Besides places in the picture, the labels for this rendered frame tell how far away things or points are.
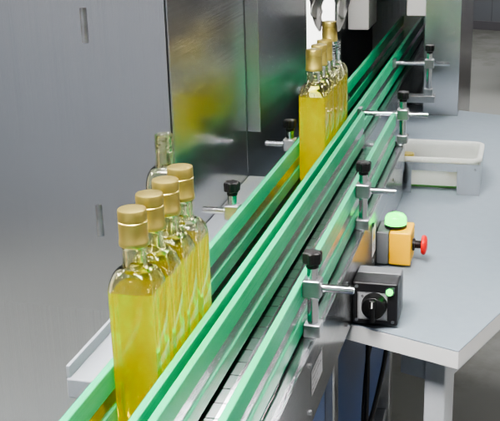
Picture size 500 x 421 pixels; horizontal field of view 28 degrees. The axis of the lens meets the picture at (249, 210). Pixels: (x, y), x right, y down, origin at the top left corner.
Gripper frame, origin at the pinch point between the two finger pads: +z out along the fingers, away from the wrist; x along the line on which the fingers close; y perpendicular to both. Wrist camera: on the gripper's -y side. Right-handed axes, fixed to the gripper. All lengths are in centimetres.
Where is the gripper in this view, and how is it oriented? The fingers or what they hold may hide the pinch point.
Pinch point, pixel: (329, 24)
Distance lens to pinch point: 230.1
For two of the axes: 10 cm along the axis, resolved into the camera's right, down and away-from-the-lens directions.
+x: 9.6, 0.6, -2.7
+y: -2.7, 3.1, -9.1
